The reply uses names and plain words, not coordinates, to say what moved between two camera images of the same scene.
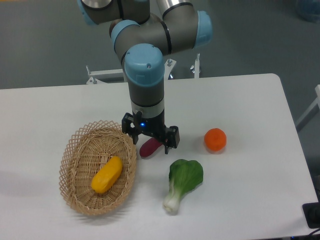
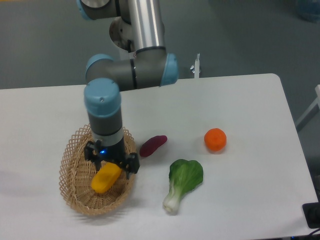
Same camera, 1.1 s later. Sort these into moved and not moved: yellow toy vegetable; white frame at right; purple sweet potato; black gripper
Moved: black gripper
Not moved: yellow toy vegetable; white frame at right; purple sweet potato
